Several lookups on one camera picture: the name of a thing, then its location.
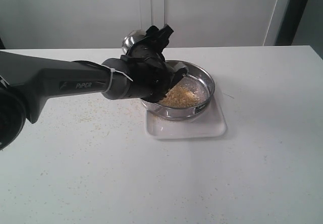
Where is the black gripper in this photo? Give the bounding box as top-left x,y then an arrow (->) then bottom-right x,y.
120,24 -> 177,103

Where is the stainless steel cup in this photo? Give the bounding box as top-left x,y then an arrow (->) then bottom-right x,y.
121,30 -> 146,54

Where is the grain mixture of rice and millet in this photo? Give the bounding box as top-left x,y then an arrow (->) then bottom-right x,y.
158,85 -> 200,108

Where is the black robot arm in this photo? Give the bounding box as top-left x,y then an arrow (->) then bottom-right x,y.
1,25 -> 182,148

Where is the round stainless steel sieve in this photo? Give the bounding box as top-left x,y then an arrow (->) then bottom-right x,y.
141,61 -> 215,121

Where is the white square plastic tray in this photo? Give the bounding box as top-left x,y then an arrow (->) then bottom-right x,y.
145,96 -> 227,140

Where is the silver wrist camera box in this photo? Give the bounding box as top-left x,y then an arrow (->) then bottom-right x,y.
166,60 -> 189,89

